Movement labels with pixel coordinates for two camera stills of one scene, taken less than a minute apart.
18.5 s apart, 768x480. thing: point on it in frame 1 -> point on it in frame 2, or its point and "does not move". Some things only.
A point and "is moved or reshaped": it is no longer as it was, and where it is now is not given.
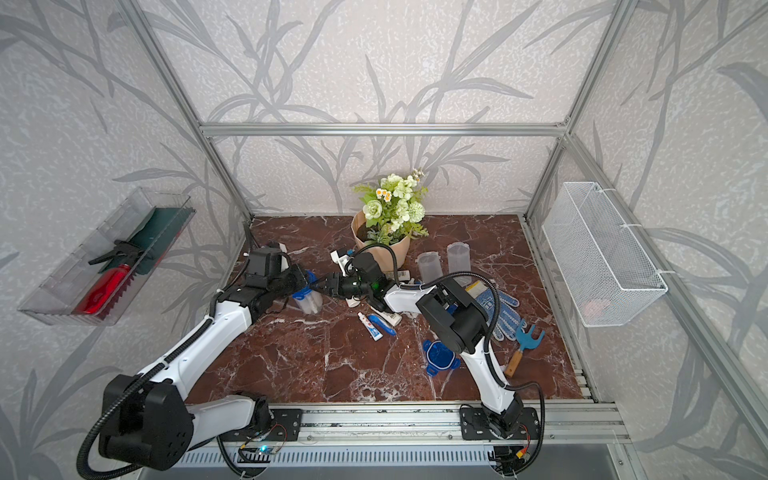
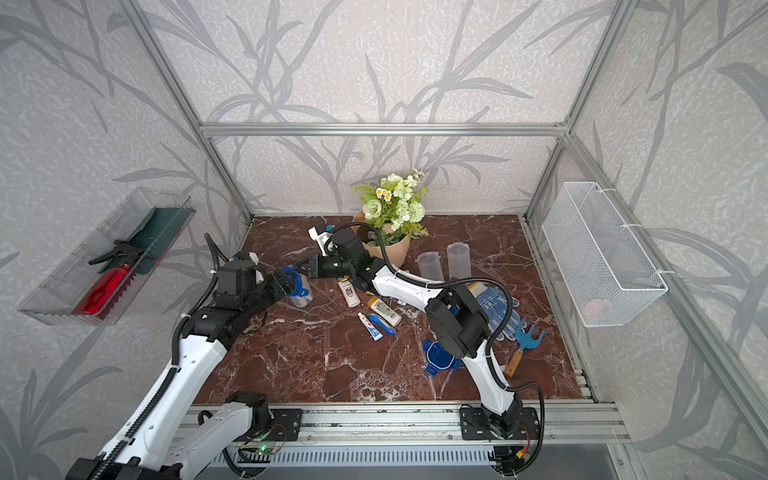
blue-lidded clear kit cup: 310,301 is moved or reshaped
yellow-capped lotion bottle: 391,318 does not move
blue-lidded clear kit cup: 430,266 does not move
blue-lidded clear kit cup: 459,261 does not move
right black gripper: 330,278 -> 313,270
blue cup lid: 439,356 does not move
